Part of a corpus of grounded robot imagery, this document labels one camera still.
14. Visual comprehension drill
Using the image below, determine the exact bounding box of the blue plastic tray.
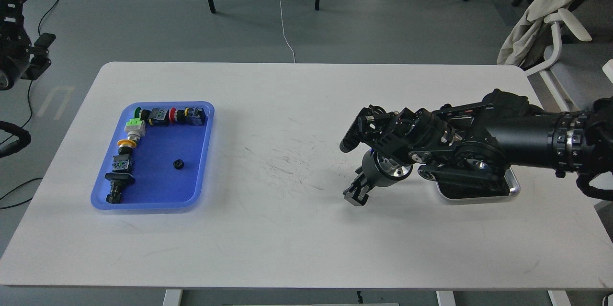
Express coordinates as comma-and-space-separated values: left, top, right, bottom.
91, 101, 215, 210

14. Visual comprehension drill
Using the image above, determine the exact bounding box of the black floor cable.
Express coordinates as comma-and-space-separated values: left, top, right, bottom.
0, 0, 68, 211

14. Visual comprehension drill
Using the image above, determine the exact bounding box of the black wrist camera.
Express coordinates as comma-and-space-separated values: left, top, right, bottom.
339, 105, 398, 153

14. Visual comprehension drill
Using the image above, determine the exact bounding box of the red push button switch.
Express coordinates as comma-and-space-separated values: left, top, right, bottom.
169, 107, 186, 125

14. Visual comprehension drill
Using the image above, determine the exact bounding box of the yellow push button switch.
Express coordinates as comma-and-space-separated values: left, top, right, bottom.
117, 135, 140, 149

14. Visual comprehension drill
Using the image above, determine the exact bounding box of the white green switch block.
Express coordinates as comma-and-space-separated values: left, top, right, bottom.
124, 118, 146, 137

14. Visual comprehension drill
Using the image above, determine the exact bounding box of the silver metal tray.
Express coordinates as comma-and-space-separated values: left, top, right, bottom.
431, 167, 521, 201

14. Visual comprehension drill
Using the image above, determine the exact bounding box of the blue black contact block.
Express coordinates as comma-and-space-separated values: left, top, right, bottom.
184, 107, 206, 126

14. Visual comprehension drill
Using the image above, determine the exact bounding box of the black green contact block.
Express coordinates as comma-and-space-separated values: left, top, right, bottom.
111, 147, 134, 173

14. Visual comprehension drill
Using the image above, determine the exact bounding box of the small black gear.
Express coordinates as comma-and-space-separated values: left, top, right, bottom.
172, 159, 185, 170

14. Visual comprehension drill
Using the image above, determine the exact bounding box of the black switch contact block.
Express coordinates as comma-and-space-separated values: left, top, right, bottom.
148, 108, 170, 126

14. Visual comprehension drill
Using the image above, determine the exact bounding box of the chair with beige cloth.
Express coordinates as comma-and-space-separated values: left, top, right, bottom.
497, 0, 612, 111

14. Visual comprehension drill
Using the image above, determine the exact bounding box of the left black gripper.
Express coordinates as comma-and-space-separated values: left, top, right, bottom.
343, 150, 412, 206

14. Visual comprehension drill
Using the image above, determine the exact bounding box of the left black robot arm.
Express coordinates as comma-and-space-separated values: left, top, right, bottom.
340, 89, 613, 206

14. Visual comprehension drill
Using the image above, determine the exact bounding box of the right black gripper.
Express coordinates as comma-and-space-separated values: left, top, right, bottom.
0, 0, 56, 91

